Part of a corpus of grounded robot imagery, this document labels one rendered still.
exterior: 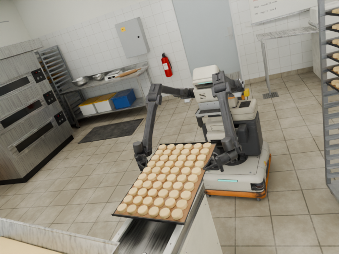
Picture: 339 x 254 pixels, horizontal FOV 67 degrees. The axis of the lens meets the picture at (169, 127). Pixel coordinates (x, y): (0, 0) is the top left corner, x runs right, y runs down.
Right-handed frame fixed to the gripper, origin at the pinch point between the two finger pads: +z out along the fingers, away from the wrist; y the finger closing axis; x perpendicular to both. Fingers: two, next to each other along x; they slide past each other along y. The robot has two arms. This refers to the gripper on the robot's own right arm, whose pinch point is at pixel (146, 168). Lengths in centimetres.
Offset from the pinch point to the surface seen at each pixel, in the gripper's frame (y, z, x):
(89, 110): -75, -446, -37
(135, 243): -13.5, 36.4, -20.9
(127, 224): -7.8, 28.1, -21.1
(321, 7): 52, 3, 137
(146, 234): -13.7, 33.7, -14.9
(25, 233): 33, 57, -47
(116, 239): -7.4, 34.1, -28.0
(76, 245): 33, 73, -31
